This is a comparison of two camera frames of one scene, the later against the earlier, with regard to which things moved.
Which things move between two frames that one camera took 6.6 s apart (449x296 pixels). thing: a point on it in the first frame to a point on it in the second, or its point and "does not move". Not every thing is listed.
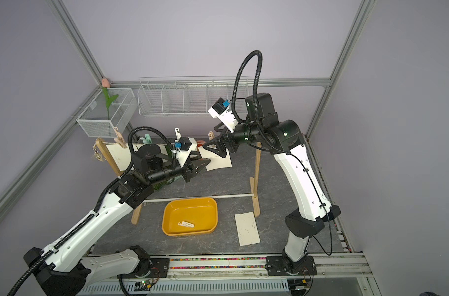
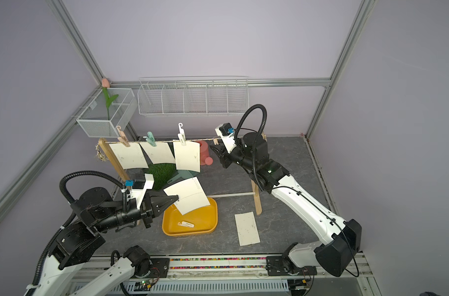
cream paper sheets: x=247 y=229 does not move
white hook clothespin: x=186 y=224 does not move
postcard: x=217 y=162 to x=192 y=196
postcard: x=121 y=155 does not move
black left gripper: x=190 y=168 to x=156 y=205
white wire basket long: x=185 y=95 does not move
